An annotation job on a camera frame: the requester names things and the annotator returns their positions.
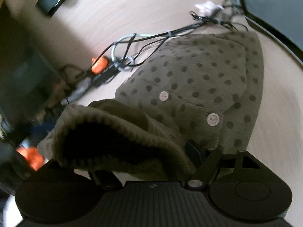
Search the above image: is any olive polka dot sweater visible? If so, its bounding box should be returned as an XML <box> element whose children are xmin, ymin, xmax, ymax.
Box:
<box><xmin>37</xmin><ymin>32</ymin><xmax>263</xmax><ymax>180</ymax></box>

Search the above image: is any orange fabric bag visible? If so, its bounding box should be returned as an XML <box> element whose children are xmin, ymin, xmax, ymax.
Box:
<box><xmin>17</xmin><ymin>147</ymin><xmax>44</xmax><ymax>171</ymax></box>

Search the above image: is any black computer monitor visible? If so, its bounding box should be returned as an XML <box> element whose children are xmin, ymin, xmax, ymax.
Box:
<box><xmin>1</xmin><ymin>4</ymin><xmax>64</xmax><ymax>127</ymax></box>

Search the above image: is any grey power strip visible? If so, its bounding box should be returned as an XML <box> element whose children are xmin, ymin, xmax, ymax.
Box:
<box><xmin>60</xmin><ymin>77</ymin><xmax>91</xmax><ymax>106</ymax></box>

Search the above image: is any black power adapter brick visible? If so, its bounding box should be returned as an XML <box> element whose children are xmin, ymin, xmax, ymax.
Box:
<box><xmin>90</xmin><ymin>65</ymin><xmax>120</xmax><ymax>88</ymax></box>

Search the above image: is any orange pumpkin figurine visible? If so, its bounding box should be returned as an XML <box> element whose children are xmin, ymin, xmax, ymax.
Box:
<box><xmin>91</xmin><ymin>56</ymin><xmax>109</xmax><ymax>74</ymax></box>

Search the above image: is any crumpled white paper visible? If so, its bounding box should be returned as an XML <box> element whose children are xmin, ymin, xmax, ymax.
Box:
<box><xmin>195</xmin><ymin>1</ymin><xmax>217</xmax><ymax>14</ymax></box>

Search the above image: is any black computer tower case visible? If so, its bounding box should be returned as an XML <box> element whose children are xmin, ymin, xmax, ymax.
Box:
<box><xmin>242</xmin><ymin>0</ymin><xmax>302</xmax><ymax>64</ymax></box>

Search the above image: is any light grey looped cable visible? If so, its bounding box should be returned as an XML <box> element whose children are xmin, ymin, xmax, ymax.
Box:
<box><xmin>110</xmin><ymin>34</ymin><xmax>180</xmax><ymax>68</ymax></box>

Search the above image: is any black cable bundle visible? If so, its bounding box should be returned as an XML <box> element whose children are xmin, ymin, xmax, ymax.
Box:
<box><xmin>59</xmin><ymin>0</ymin><xmax>249</xmax><ymax>81</ymax></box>

